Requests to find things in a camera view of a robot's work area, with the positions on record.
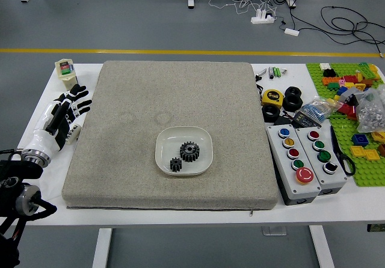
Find metal table bracket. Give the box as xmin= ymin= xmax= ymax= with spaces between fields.
xmin=261 ymin=225 xmax=287 ymax=236

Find big black gear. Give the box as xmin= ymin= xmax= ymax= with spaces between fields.
xmin=179 ymin=141 xmax=201 ymax=163

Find white square plate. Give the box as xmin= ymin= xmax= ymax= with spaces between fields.
xmin=155 ymin=126 xmax=214 ymax=177

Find white power strip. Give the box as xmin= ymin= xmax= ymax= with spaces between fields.
xmin=251 ymin=9 xmax=276 ymax=25

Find clear bag of blue parts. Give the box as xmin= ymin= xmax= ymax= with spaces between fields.
xmin=296 ymin=96 xmax=342 ymax=121

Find white table leg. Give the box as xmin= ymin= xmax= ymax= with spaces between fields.
xmin=91 ymin=228 xmax=112 ymax=268
xmin=309 ymin=225 xmax=334 ymax=268

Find grey five-button control box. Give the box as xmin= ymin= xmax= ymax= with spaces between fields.
xmin=265 ymin=124 xmax=322 ymax=206

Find white tube with writing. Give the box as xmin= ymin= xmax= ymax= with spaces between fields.
xmin=66 ymin=123 xmax=83 ymax=145

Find black rubber tyre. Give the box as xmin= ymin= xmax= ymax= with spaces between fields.
xmin=262 ymin=104 xmax=282 ymax=123
xmin=283 ymin=94 xmax=304 ymax=111
xmin=284 ymin=86 xmax=303 ymax=98

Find black floor cable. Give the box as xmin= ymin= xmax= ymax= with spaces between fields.
xmin=320 ymin=5 xmax=385 ymax=55

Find beige switch box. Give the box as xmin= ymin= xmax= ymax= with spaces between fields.
xmin=55 ymin=58 xmax=79 ymax=91

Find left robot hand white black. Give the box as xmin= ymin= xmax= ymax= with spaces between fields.
xmin=26 ymin=84 xmax=93 ymax=154

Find black flat plastic piece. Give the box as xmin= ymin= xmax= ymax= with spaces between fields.
xmin=275 ymin=114 xmax=294 ymax=127

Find blue toy brick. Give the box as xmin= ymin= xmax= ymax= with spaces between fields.
xmin=351 ymin=133 xmax=369 ymax=146

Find yellow tape measure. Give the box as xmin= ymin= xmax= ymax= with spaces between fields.
xmin=260 ymin=88 xmax=284 ymax=106

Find small black gear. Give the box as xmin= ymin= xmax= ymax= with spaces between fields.
xmin=169 ymin=157 xmax=183 ymax=172

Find clear bag of silver nuts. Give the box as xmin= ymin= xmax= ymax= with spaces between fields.
xmin=356 ymin=84 xmax=385 ymax=133

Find green brick baseplate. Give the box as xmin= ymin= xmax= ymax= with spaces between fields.
xmin=305 ymin=62 xmax=385 ymax=187

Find grey-brown cushion mat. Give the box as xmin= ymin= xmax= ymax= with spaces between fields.
xmin=61 ymin=60 xmax=279 ymax=211

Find black scissors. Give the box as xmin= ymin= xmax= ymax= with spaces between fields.
xmin=330 ymin=126 xmax=356 ymax=177

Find black display module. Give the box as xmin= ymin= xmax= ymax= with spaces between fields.
xmin=292 ymin=111 xmax=322 ymax=128

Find grey four-button control box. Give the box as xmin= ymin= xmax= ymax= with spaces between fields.
xmin=294 ymin=126 xmax=348 ymax=196

